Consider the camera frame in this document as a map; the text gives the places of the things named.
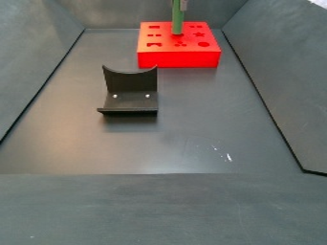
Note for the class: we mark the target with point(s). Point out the black curved holder stand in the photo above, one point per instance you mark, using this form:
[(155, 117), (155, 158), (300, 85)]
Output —
[(133, 92)]

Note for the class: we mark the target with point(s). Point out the red shape sorter block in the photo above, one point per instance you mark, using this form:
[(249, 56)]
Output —
[(193, 49)]

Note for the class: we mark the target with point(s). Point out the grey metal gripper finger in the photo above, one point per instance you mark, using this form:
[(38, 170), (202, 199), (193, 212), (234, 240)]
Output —
[(183, 5)]

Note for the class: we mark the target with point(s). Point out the green cylinder peg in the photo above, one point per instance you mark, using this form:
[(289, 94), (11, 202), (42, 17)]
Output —
[(178, 17)]

